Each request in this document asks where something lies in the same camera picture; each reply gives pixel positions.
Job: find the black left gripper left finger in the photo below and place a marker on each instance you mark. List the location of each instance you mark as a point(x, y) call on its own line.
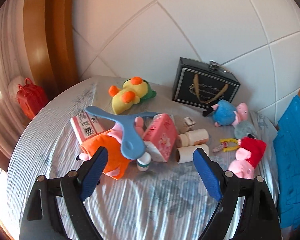
point(41, 217)

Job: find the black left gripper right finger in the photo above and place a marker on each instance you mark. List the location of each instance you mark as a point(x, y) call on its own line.
point(258, 220)

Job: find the red dress pig plush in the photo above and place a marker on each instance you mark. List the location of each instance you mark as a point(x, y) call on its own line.
point(247, 157)

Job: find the orange dress pig plush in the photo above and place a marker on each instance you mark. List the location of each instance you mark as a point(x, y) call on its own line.
point(111, 140)

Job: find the pink white tissue pack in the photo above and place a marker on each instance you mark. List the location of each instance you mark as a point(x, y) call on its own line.
point(86, 126)

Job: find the grey fluffy plush toy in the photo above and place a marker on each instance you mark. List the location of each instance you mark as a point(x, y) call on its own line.
point(245, 129)

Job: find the yellow small pliers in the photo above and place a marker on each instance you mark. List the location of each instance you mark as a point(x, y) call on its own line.
point(226, 145)

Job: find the blue plastic storage bin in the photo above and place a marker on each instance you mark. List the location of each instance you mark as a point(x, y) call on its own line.
point(287, 149)

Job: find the white cardboard tube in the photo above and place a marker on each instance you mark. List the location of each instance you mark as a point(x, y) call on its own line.
point(185, 154)

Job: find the white cylinder container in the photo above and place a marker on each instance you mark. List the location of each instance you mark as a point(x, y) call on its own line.
point(191, 138)

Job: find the striped silver tablecloth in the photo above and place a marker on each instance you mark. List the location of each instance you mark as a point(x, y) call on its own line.
point(168, 201)

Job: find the blue pig plush toy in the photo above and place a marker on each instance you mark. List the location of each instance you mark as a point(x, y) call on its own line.
point(224, 113)

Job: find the white medicine bottle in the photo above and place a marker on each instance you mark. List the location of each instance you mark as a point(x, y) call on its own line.
point(144, 162)

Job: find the blue plastic boomerang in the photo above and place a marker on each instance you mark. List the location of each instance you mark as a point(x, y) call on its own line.
point(132, 145)

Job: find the small white box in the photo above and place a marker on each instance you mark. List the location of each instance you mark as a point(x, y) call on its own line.
point(187, 125)

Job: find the red bag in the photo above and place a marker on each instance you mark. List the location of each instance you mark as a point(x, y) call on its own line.
point(31, 98)

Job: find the black gift box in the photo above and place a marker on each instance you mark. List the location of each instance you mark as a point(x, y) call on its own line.
point(203, 84)

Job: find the yellow duck plush toy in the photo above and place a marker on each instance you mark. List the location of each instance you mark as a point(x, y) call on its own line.
point(133, 92)

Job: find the wooden door frame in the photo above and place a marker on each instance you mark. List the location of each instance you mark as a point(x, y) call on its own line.
point(49, 44)

